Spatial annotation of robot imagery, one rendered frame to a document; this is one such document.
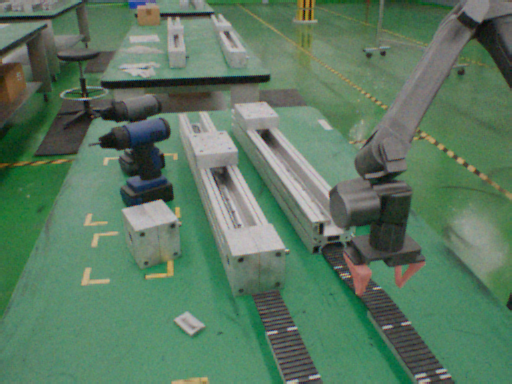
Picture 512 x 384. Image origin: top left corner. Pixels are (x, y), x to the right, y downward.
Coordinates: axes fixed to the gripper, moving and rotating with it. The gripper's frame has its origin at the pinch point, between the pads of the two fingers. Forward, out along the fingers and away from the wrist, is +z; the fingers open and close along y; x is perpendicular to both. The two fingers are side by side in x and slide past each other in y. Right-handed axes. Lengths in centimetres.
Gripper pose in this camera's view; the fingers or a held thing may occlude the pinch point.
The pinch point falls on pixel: (379, 286)
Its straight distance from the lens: 85.8
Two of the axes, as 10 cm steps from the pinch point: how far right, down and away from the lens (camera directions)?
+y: -9.6, 1.2, -2.4
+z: 0.0, 8.9, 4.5
